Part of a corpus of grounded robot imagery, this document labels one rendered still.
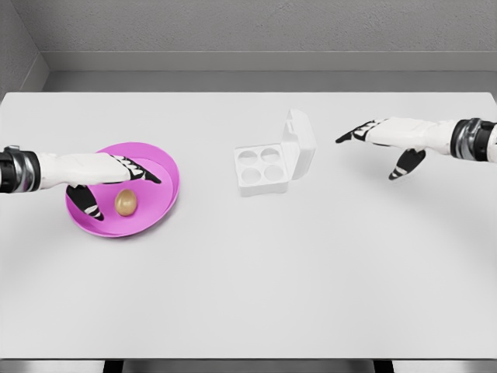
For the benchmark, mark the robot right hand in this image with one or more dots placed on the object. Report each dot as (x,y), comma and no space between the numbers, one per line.
(396,134)

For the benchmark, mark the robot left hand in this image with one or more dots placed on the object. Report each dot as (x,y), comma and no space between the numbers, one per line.
(97,167)

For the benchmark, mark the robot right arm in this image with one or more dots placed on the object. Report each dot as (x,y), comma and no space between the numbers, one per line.
(464,138)

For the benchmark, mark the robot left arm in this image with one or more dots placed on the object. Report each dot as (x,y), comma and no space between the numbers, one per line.
(31,171)

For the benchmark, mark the brown egg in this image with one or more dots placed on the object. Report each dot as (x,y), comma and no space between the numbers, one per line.
(125,203)

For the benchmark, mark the white egg box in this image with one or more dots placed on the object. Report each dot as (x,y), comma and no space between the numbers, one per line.
(268,163)

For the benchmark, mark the pink round plate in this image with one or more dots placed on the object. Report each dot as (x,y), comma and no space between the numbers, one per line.
(159,186)

